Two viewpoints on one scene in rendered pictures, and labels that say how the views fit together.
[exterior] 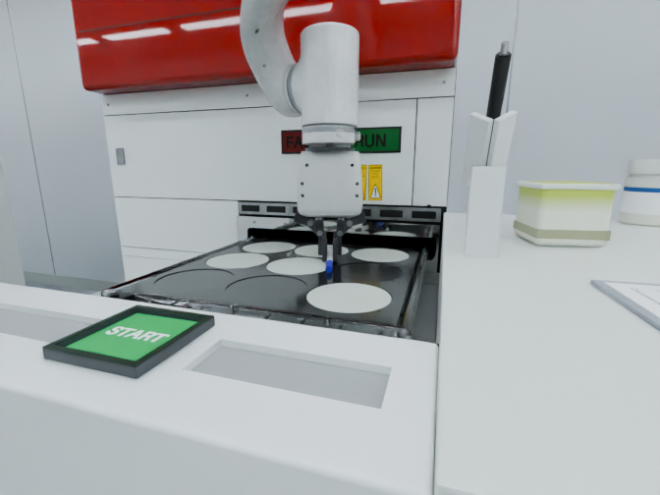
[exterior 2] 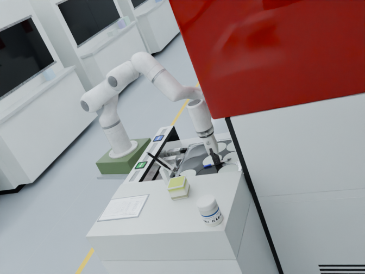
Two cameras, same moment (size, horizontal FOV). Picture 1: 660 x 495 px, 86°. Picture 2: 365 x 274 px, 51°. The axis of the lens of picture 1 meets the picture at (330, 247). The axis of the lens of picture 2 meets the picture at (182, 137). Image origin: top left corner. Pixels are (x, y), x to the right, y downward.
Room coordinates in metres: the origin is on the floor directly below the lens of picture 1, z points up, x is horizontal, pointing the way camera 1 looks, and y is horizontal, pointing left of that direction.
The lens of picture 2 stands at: (0.77, -1.59, 1.86)
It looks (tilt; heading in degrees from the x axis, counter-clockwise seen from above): 25 degrees down; 101
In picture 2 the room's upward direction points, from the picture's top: 23 degrees counter-clockwise
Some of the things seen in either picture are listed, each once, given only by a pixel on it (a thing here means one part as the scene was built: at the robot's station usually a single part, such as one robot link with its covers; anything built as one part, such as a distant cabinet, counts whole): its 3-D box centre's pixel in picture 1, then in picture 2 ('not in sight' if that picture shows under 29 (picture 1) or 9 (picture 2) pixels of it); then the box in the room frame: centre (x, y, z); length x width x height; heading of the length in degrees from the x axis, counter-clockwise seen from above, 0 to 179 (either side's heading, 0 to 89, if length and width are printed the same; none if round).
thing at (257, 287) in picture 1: (299, 266); (212, 160); (0.53, 0.05, 0.90); 0.34 x 0.34 x 0.01; 72
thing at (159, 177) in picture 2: not in sight; (167, 173); (0.28, 0.11, 0.87); 0.36 x 0.08 x 0.03; 72
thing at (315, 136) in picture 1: (331, 137); (205, 130); (0.56, 0.00, 1.09); 0.09 x 0.08 x 0.03; 89
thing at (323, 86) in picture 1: (327, 80); (199, 114); (0.56, 0.00, 1.17); 0.09 x 0.08 x 0.13; 48
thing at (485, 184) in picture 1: (484, 185); (166, 170); (0.36, -0.15, 1.03); 0.06 x 0.04 x 0.13; 162
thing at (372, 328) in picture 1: (235, 311); (180, 164); (0.36, 0.10, 0.90); 0.38 x 0.01 x 0.01; 72
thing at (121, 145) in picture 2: not in sight; (117, 137); (-0.02, 0.47, 1.00); 0.19 x 0.19 x 0.18
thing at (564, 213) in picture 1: (559, 211); (178, 187); (0.41, -0.26, 1.00); 0.07 x 0.07 x 0.07; 81
